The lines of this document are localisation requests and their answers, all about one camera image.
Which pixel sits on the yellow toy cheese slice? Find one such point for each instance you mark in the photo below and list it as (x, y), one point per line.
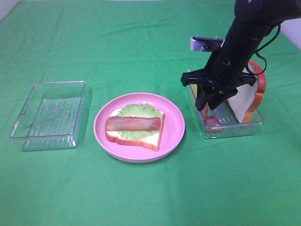
(194, 89)

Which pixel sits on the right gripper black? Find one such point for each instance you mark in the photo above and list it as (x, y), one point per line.
(220, 77)

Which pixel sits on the green toy lettuce leaf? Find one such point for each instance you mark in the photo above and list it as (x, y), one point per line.
(138, 110)

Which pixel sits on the left clear plastic tray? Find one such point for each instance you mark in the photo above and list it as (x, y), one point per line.
(52, 116)

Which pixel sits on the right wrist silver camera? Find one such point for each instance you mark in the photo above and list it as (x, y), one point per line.
(205, 44)

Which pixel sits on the toy bacon strip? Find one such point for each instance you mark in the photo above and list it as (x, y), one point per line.
(115, 123)
(210, 120)

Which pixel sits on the right clear plastic tray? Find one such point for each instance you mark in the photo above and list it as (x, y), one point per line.
(230, 125)

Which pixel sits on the clear plastic tray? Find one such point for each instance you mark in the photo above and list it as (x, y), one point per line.
(52, 116)
(230, 125)

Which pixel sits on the pink round plate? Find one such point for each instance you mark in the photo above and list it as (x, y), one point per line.
(173, 128)

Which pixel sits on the green tablecloth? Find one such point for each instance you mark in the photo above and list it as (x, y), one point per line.
(122, 47)

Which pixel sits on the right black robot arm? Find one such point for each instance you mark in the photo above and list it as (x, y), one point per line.
(255, 19)

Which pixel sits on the toy bread slice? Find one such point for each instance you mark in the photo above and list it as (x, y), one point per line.
(150, 142)
(248, 99)

